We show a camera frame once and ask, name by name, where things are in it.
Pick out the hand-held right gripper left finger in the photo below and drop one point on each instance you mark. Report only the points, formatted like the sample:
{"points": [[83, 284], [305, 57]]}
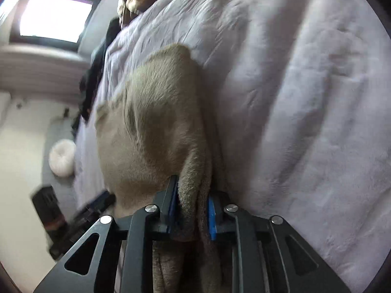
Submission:
{"points": [[173, 201]]}

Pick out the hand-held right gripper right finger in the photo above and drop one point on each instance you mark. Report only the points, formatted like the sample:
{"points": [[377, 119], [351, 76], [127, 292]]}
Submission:
{"points": [[211, 219]]}

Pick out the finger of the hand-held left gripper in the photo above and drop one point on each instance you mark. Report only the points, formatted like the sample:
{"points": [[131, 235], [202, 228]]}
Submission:
{"points": [[97, 203]]}

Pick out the brown knit sweater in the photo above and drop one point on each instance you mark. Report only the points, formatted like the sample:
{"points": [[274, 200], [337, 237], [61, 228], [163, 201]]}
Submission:
{"points": [[152, 134]]}

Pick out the round white pleated cushion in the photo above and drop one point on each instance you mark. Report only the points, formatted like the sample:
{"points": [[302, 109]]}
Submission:
{"points": [[62, 158]]}

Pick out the lilac fleece blanket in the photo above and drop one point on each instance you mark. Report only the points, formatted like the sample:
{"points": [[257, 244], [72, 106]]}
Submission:
{"points": [[305, 158]]}

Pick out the black garment pile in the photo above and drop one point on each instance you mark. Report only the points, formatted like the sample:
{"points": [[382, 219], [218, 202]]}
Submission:
{"points": [[91, 82]]}

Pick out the grey curtain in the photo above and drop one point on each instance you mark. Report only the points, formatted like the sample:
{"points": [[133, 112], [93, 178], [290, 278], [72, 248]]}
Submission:
{"points": [[39, 70]]}

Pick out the bright window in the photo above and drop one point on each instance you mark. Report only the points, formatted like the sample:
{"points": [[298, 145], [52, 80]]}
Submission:
{"points": [[55, 18]]}

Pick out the lilac quilted bedspread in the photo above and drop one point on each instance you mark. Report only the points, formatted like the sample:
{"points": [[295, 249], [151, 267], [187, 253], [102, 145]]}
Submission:
{"points": [[213, 15]]}

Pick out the striped beige brown blanket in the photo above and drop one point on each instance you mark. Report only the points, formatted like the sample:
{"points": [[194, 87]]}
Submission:
{"points": [[137, 3]]}

